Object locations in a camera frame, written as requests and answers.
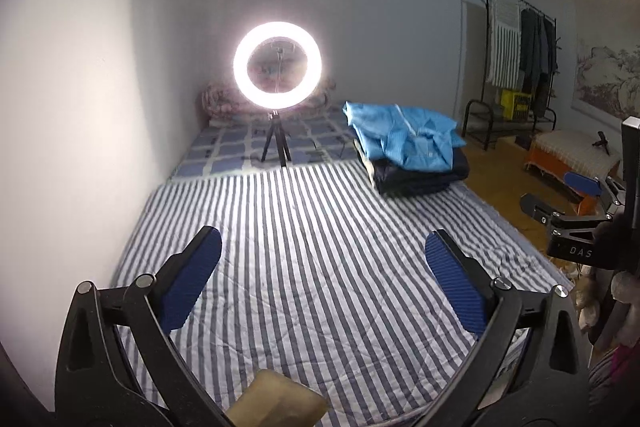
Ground light blue work coat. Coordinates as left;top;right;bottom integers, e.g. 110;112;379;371
342;101;467;172

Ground yellow box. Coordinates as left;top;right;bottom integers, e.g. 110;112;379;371
500;89;532;120

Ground black clothes rack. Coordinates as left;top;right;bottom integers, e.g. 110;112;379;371
462;0;561;152

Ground hanging dark clothes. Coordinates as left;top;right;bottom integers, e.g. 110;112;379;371
519;7;560;118

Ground beige block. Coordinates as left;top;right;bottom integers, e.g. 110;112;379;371
227;369;328;427

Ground blue checkered bed sheet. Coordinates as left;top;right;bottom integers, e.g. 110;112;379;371
172;104;363;180

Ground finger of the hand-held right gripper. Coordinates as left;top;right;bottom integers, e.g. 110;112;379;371
520;193;566;228
564;172;626;208

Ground landscape wall painting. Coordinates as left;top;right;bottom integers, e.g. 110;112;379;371
570;37;640;128

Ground hanging striped towel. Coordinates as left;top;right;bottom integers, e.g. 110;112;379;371
487;0;522;88

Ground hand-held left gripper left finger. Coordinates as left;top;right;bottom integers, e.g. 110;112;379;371
54;225;223;427

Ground folded dark navy jacket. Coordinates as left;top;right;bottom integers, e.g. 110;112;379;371
357;147;471;196

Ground grey striped bed sheet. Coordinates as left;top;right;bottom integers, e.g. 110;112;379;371
110;159;573;423

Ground rolled floral quilt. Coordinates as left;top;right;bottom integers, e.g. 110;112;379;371
200;79;336;125

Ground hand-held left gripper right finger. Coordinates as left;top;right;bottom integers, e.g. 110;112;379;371
424;228;591;427

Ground ring light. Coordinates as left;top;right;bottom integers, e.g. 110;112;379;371
233;21;325;114

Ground black tripod stand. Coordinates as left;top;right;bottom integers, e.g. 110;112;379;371
261;109;292;168

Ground person's striped grey trousers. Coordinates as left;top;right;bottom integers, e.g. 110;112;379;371
587;357;640;427

